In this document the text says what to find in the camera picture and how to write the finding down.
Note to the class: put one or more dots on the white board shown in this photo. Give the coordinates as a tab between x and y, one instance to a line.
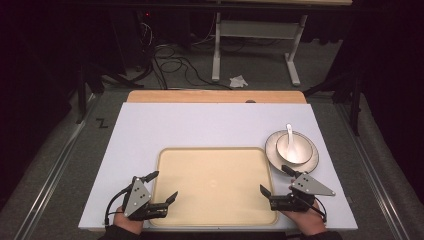
186	126

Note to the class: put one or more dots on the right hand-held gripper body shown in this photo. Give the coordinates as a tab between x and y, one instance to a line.
308	186

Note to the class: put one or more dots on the black computer tower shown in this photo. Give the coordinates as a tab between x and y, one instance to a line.
156	36

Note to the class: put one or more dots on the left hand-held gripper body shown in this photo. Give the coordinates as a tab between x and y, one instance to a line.
137	196

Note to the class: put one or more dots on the white ceramic spoon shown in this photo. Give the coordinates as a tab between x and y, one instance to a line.
290	141

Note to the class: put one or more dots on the crumpled white tissue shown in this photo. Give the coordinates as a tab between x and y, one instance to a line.
238	81

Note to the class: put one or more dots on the person's left hand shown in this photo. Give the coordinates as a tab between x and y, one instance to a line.
128	225

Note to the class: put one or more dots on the beige plastic tray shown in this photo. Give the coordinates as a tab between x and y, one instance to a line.
213	186

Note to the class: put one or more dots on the wooden table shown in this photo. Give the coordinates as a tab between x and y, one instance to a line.
200	96

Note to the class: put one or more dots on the person's right hand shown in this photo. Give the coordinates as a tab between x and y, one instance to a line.
311	221

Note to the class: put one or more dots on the white bowl with dark rim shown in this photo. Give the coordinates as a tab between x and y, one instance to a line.
301	148

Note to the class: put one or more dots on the metal floor rail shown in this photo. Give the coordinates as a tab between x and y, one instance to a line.
376	180
53	180

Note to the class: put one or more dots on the black metal stand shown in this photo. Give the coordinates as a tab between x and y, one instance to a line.
356	106
81	96

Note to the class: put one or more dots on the white desk frame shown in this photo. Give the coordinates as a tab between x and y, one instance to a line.
253	29

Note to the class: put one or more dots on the white plate with dark rim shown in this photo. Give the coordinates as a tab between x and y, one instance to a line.
271	150

